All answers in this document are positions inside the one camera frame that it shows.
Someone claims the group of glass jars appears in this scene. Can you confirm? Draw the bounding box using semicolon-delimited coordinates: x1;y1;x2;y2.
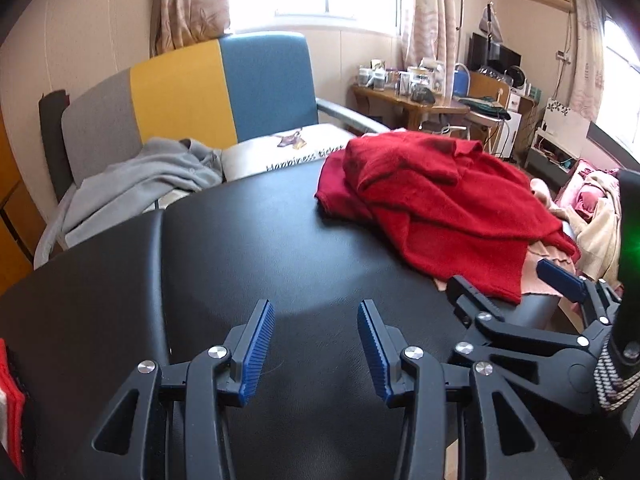
356;58;446;103

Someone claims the pink blanket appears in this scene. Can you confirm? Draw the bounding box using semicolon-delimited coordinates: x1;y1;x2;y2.
557;159;608;221

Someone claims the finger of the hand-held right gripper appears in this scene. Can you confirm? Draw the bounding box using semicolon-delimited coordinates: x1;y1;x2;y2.
446;275;608;413
536;259;623;331

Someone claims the light wooden computer desk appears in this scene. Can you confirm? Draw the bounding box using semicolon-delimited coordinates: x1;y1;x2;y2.
467;71;538;156

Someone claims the cream blanket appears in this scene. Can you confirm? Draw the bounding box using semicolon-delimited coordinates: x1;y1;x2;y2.
575;175;623;283

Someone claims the grey garment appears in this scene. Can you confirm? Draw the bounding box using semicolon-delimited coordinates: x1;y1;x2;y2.
62;137;224;248

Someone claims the red white striped knit sweater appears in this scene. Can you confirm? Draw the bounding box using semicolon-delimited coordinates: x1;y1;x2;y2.
0;339;27;473

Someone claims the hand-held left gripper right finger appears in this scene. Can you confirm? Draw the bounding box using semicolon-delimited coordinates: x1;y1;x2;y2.
356;299;573;480

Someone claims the red fuzzy sweater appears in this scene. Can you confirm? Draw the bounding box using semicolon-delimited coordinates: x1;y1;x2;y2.
345;130;581;306

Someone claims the grey yellow blue armchair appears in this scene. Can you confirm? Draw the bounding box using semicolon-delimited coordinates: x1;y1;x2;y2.
32;31;391;266

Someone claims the black monitor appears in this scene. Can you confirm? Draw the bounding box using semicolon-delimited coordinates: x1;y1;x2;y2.
467;32;493;73
492;44;523;78

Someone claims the dark red cloth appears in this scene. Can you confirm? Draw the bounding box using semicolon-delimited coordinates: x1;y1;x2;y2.
315;150;373;221

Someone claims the beige patterned curtain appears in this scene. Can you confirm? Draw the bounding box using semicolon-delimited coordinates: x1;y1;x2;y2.
150;0;231;58
570;0;606;121
402;0;458;68

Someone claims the white shelf unit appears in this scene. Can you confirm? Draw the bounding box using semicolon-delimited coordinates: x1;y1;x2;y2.
525;97;591;176

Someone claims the orange wooden wardrobe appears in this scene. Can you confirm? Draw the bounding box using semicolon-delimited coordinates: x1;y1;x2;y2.
0;110;48;296

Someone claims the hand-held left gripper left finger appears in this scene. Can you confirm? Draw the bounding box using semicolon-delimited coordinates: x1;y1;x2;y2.
75;299;276;480

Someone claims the pink garment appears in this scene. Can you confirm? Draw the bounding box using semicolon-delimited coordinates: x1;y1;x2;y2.
432;175;583;306

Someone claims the black rolled mat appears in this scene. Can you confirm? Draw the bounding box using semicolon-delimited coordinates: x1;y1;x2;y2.
39;89;76;201

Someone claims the blue plastic container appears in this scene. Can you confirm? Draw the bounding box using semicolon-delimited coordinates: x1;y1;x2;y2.
452;63;472;98

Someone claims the white printed cushion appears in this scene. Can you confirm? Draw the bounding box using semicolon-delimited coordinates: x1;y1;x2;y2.
220;124;353;181

